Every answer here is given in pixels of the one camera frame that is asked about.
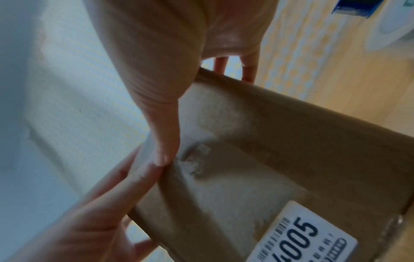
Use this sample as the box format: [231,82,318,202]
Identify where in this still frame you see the brown cardboard box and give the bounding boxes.
[127,67,414,262]

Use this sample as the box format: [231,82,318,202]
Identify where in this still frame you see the person's left hand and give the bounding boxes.
[6,147,169,262]

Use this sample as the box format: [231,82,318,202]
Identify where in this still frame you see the person's right hand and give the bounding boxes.
[82,0,280,166]

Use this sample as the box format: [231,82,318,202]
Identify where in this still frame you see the clear tape roll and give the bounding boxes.
[362,0,414,53]

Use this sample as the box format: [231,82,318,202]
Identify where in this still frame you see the blue tape dispenser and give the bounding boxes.
[331,0,384,19]

